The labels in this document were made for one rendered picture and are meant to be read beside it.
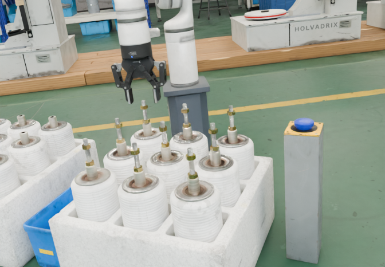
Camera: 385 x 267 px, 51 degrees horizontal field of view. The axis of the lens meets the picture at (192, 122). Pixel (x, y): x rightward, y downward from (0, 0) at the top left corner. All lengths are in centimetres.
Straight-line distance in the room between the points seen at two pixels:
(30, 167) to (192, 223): 55
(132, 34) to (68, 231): 46
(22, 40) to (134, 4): 214
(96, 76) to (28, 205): 175
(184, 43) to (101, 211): 60
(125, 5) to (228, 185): 46
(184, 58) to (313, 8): 197
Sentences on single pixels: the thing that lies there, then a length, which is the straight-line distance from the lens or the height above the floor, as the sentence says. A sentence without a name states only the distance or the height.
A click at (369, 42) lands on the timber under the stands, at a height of 6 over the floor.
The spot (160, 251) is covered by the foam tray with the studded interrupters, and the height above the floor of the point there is 16.
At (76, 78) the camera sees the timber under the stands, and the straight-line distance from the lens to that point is 276.
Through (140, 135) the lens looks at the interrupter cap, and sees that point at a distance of 106.
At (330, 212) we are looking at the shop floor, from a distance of 116.
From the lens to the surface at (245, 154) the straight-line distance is 94.
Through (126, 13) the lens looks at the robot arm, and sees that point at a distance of 95.
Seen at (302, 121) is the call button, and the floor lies 33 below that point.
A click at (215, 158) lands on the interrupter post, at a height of 27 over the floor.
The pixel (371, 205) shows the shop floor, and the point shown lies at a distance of 121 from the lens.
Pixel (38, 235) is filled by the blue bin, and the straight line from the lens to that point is 104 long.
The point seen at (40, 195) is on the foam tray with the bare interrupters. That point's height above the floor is 14.
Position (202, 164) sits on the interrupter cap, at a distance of 86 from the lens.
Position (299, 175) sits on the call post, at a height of 22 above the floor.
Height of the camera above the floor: 64
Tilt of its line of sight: 21 degrees down
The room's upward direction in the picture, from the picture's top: 6 degrees counter-clockwise
